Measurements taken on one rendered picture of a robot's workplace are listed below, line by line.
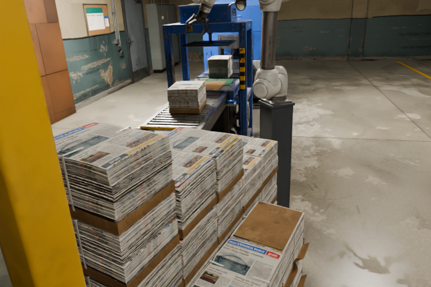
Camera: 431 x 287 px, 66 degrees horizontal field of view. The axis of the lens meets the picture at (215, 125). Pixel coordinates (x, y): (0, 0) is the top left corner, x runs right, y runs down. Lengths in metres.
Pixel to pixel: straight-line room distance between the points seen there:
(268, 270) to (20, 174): 1.22
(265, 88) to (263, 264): 1.15
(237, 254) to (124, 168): 0.84
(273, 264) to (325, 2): 10.07
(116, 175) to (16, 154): 0.45
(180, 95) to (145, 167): 1.96
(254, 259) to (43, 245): 1.15
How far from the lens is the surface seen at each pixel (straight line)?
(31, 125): 0.57
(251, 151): 2.10
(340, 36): 11.29
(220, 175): 1.53
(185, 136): 1.72
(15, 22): 0.56
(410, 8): 11.67
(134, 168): 1.04
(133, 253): 1.16
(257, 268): 1.60
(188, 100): 2.97
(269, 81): 2.27
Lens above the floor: 1.68
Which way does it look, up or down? 19 degrees down
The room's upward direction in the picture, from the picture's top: 3 degrees counter-clockwise
